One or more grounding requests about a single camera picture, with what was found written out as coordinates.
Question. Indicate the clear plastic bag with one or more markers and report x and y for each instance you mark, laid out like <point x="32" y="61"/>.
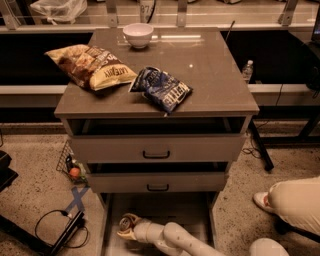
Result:
<point x="60" y="11"/>

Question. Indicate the clear water bottle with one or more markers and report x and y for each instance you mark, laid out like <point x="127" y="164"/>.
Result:
<point x="247" y="71"/>

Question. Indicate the top grey drawer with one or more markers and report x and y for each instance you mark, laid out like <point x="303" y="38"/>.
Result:
<point x="152" y="149"/>

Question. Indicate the red coke can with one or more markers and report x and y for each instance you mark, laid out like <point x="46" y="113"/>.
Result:
<point x="125" y="225"/>

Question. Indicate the white red sneaker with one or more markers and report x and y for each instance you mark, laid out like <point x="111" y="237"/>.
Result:
<point x="261" y="200"/>

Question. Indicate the grey drawer cabinet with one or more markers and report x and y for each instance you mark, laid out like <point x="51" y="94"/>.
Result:
<point x="220" y="103"/>

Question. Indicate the middle grey drawer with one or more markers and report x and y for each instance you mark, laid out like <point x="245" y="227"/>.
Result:
<point x="156" y="182"/>

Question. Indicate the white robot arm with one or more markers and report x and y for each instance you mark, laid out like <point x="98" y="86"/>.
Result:
<point x="173" y="240"/>

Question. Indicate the person's beige trouser leg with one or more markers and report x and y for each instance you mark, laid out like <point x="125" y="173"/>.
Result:
<point x="297" y="202"/>

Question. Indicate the open bottom drawer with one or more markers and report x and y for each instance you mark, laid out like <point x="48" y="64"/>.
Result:
<point x="188" y="209"/>

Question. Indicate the yellow brown chip bag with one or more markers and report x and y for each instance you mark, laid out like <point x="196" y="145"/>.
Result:
<point x="91" y="67"/>

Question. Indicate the black object at left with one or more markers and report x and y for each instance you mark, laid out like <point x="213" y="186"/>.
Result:
<point x="7" y="175"/>

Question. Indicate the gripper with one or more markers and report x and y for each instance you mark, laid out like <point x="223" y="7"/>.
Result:
<point x="141" y="229"/>

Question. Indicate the white ceramic bowl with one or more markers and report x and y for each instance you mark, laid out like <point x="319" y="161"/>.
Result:
<point x="138" y="35"/>

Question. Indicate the black power strip bar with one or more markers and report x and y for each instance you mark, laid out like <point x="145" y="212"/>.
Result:
<point x="75" y="222"/>

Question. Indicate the grey drawer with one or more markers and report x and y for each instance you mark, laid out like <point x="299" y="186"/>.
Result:
<point x="152" y="149"/>
<point x="156" y="182"/>

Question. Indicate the wire basket with items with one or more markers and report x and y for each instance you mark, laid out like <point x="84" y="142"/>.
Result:
<point x="70" y="167"/>

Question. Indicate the blue chip bag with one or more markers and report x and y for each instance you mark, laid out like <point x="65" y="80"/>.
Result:
<point x="161" y="88"/>

